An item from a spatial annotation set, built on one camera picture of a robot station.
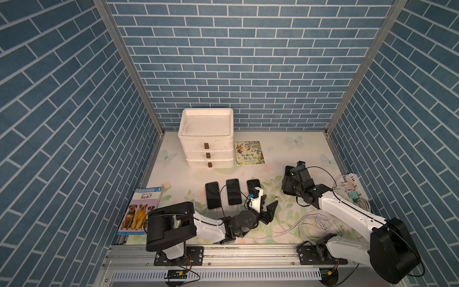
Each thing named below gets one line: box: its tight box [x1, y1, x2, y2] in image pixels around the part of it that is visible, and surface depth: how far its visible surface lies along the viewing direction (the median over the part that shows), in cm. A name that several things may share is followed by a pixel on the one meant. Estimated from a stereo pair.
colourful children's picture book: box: [233, 141, 265, 167], surface depth 111 cm
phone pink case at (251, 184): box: [246, 178, 262, 199], surface depth 68 cm
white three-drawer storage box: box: [178, 108, 235, 169], surface depth 93 cm
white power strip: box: [345, 172, 369, 200], surface depth 96 cm
